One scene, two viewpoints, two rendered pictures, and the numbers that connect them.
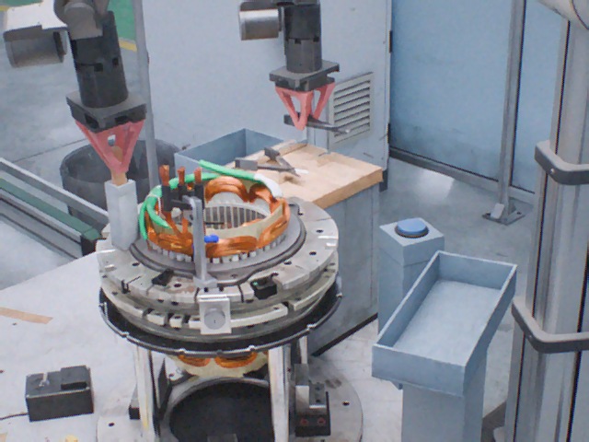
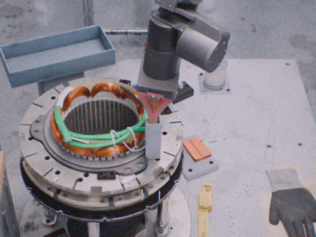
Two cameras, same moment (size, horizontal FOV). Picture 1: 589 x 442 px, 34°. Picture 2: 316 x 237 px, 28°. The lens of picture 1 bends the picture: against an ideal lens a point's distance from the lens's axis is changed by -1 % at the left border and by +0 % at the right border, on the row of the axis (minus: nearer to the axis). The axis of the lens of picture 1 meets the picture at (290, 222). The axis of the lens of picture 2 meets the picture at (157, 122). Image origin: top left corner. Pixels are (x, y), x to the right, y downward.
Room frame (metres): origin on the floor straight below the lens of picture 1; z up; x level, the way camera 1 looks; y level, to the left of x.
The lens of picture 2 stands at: (1.73, 0.74, 1.96)
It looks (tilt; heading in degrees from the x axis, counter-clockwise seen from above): 44 degrees down; 220
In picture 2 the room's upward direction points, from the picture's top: 2 degrees clockwise
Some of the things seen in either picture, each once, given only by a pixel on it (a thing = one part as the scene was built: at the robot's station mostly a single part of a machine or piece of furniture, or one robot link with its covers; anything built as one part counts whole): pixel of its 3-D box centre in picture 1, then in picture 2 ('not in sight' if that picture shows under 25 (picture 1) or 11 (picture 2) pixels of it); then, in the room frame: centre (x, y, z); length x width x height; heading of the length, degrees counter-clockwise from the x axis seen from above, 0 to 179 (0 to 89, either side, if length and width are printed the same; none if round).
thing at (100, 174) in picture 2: not in sight; (106, 174); (1.22, 0.19, 1.10); 0.03 x 0.01 x 0.01; 133
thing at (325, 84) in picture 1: (306, 98); not in sight; (1.46, -0.03, 1.17); 0.07 x 0.07 x 0.09; 46
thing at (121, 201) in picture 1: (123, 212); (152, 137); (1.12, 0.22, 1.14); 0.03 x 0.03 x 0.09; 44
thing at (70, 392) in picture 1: (59, 390); not in sight; (1.19, 0.36, 0.81); 0.10 x 0.06 x 0.06; 100
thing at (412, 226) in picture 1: (411, 226); not in sight; (1.25, -0.18, 1.04); 0.04 x 0.04 x 0.01
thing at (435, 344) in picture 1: (444, 398); (62, 93); (0.99, -0.19, 0.92); 0.25 x 0.11 x 0.28; 154
